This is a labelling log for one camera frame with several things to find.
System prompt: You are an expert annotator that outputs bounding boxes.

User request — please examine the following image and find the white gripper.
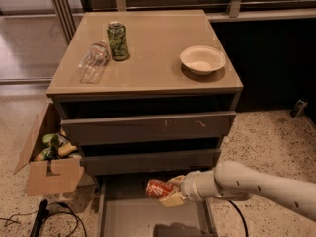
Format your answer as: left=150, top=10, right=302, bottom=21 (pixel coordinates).
left=158, top=171, right=204, bottom=207

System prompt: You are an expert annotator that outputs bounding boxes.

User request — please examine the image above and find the red coke can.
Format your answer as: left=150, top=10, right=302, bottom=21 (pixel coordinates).
left=146, top=179, right=176, bottom=199

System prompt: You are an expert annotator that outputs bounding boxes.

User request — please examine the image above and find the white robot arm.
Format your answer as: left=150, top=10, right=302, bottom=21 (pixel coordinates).
left=158, top=161, right=316, bottom=221

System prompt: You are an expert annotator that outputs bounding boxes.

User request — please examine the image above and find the grey middle drawer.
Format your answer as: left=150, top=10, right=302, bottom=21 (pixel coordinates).
left=80, top=149, right=221, bottom=176

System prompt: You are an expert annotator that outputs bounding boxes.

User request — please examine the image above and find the grey open bottom drawer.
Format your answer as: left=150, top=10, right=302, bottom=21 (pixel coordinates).
left=96, top=172, right=218, bottom=237

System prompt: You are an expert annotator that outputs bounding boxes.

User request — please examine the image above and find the grey drawer cabinet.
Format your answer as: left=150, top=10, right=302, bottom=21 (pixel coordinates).
left=45, top=9, right=244, bottom=183

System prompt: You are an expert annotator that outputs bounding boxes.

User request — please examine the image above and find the grey top drawer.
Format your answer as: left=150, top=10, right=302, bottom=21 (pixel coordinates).
left=61, top=111, right=236, bottom=145

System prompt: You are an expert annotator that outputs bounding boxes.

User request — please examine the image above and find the green soda can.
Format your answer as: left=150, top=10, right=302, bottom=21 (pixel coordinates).
left=107, top=21, right=129, bottom=61

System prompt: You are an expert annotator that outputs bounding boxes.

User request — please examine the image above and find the brown cardboard box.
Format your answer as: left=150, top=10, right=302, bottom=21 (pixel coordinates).
left=14, top=104, right=84, bottom=196

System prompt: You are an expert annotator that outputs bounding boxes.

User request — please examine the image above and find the yellow snack bag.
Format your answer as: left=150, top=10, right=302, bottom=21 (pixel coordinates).
left=58, top=143, right=77, bottom=158

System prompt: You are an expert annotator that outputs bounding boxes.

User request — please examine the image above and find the white paper bowl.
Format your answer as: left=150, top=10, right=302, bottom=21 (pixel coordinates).
left=180, top=45, right=226, bottom=75

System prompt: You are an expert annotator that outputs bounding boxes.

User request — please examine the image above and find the green snack bag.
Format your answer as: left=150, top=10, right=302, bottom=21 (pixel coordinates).
left=34, top=133, right=59, bottom=161

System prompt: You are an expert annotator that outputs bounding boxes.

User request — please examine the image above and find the black power strip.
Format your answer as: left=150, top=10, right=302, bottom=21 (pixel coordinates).
left=30, top=199, right=49, bottom=237

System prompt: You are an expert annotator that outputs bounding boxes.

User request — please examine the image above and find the small dark floor object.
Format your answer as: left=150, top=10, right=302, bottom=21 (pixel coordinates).
left=290, top=99, right=307, bottom=118

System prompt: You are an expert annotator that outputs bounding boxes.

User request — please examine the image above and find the clear plastic water bottle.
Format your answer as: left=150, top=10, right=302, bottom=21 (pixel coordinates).
left=78, top=40, right=111, bottom=84

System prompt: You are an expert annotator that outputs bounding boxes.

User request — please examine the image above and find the black cable right floor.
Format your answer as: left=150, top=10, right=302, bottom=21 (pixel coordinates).
left=226, top=199, right=249, bottom=237

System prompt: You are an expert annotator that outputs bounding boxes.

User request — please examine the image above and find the black cable floor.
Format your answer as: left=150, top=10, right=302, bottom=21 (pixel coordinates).
left=226, top=199, right=249, bottom=237
left=0, top=201, right=87, bottom=237

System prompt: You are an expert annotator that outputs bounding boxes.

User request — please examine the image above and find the black cable left floor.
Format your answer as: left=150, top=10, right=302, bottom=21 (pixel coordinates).
left=0, top=201, right=87, bottom=237

